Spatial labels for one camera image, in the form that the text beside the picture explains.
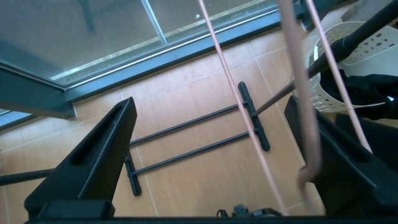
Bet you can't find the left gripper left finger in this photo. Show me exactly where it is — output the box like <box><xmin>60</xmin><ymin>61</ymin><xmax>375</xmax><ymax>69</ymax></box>
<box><xmin>24</xmin><ymin>96</ymin><xmax>138</xmax><ymax>218</ymax></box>

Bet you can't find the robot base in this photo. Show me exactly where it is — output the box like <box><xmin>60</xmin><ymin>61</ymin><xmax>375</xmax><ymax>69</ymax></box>
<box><xmin>216</xmin><ymin>203</ymin><xmax>282</xmax><ymax>218</ymax></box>

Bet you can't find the white laundry basket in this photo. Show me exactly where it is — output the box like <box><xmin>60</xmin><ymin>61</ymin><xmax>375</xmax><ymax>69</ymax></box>
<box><xmin>304</xmin><ymin>21</ymin><xmax>398</xmax><ymax>113</ymax></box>

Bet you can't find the window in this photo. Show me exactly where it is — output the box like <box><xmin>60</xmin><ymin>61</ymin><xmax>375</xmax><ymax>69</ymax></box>
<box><xmin>0</xmin><ymin>0</ymin><xmax>352</xmax><ymax>131</ymax></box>

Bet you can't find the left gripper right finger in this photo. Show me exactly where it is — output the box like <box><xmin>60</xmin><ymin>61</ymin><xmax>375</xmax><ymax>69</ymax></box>
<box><xmin>284</xmin><ymin>95</ymin><xmax>398</xmax><ymax>218</ymax></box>

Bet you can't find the black clothes rack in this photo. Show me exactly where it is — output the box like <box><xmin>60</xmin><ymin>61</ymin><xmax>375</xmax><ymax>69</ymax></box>
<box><xmin>0</xmin><ymin>0</ymin><xmax>398</xmax><ymax>197</ymax></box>

